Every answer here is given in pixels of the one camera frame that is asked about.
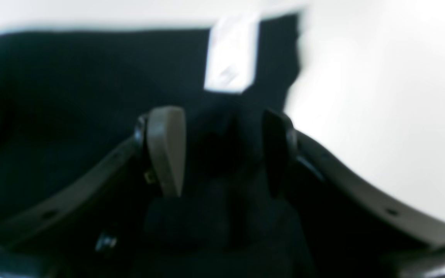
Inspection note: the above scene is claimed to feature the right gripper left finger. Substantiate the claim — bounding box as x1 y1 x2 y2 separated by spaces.
0 106 187 240

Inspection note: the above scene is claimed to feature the black T-shirt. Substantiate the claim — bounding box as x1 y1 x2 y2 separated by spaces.
0 14 317 278

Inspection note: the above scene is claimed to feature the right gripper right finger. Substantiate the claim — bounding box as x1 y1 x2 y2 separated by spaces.
262 110 445 247

